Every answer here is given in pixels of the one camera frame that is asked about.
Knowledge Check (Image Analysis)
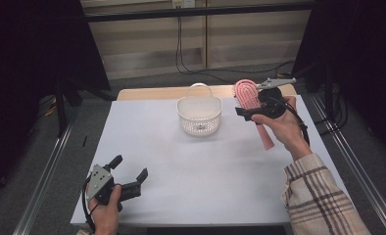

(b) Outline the black metal stand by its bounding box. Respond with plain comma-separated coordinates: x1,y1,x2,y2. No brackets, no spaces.
54,76,117,138

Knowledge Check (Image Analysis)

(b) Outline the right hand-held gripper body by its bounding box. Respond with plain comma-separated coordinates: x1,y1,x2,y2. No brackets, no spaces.
243,76,297,123

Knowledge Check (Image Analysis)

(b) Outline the black horizontal metal bar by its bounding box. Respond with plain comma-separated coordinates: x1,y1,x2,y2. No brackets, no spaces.
82,1,316,24

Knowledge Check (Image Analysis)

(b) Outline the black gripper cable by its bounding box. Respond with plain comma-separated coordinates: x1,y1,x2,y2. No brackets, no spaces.
80,176,97,233
270,96,312,147

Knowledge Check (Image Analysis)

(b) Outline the white perforated plastic basket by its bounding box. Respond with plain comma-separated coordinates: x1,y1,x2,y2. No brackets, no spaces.
176,82,223,137

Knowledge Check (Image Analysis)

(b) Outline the black curtain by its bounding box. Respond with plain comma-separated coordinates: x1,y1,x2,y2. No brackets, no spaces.
291,0,386,163
0,0,113,205

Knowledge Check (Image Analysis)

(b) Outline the person's right hand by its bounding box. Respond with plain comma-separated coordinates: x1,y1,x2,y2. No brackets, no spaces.
251,95,313,162

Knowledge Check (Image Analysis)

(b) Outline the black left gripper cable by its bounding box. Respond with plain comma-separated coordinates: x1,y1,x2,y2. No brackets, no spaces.
80,176,97,233

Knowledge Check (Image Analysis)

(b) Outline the black floor cable bundle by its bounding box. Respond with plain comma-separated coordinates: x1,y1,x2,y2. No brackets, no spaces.
314,82,350,135

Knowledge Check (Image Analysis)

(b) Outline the person's left hand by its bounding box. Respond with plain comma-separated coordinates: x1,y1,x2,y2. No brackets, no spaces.
87,184,123,235

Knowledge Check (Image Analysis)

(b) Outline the white table cover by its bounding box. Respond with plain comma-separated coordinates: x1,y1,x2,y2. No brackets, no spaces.
70,94,349,227

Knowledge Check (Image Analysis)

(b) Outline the pink hairbrush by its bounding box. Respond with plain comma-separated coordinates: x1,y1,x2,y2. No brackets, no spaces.
232,78,276,151

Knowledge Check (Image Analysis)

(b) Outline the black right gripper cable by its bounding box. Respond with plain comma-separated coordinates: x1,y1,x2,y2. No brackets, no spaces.
270,96,312,147

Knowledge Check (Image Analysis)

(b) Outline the aluminium floor rail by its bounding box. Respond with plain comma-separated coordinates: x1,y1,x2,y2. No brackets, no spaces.
13,109,81,235
308,93,386,235

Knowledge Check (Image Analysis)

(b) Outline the black wall cable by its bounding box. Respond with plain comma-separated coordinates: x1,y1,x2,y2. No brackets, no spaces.
178,16,229,84
174,16,296,75

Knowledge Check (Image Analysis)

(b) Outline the white wall power outlet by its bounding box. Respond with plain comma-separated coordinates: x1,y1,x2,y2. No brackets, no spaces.
171,0,196,9

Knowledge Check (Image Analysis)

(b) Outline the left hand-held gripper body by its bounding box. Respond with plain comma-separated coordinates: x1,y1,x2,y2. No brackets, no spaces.
85,163,143,208

